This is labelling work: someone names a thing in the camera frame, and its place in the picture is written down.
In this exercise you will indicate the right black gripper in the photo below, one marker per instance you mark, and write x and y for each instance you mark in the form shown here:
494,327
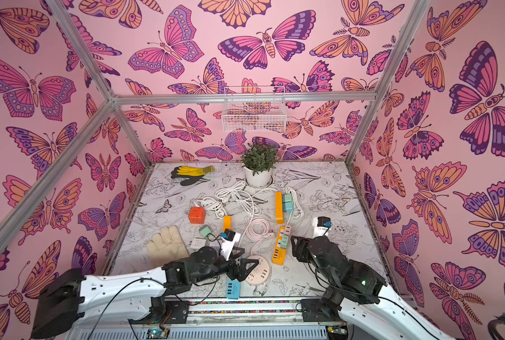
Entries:
305,246

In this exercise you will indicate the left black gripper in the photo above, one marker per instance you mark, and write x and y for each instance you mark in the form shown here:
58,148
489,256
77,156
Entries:
239,274

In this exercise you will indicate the blue power strip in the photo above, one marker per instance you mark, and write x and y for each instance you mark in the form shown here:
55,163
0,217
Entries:
233,289

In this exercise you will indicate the pink round socket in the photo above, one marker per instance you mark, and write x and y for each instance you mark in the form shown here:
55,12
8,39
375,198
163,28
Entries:
260,274

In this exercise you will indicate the small yellow power strip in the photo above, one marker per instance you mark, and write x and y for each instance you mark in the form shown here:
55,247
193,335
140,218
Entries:
278,254

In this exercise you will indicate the white USB charger plug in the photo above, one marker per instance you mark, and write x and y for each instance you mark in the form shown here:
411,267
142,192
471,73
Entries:
198,243

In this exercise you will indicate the green USB charger plug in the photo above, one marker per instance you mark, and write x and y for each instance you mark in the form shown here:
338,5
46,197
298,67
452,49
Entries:
205,231

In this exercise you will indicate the orange cube socket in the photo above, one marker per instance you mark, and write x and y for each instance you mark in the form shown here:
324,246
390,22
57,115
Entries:
197,215

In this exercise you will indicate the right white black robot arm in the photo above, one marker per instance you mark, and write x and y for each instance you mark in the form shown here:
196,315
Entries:
392,318

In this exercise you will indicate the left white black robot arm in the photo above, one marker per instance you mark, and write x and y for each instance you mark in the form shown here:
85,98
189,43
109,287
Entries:
74,298

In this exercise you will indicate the green plug on small strip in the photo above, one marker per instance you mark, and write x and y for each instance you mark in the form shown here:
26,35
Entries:
283,242

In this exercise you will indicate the blue plug on rear strip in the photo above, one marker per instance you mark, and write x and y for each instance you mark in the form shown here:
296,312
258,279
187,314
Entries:
288,207

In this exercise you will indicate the orange power strip rear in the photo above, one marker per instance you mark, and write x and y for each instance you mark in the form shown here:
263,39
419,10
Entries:
279,213

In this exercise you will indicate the beige cloth glove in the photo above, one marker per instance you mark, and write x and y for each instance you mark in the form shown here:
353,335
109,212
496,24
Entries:
166,246

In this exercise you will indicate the yellow black work gloves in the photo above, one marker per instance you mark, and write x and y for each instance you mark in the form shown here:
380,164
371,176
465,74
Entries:
191,175

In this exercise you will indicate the potted green plant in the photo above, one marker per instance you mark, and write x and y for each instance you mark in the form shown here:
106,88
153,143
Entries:
258,162

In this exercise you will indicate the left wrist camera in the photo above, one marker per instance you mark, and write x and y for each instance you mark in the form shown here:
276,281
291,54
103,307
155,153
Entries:
228,240

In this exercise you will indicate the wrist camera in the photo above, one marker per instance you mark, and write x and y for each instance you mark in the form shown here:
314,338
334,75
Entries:
321,226
228,240

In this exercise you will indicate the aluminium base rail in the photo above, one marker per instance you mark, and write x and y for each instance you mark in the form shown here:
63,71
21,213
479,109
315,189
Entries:
276,318

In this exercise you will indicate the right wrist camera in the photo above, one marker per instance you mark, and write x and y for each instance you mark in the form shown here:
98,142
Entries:
321,226

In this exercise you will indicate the white wire basket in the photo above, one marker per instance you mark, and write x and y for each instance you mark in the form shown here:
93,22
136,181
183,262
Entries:
251,110

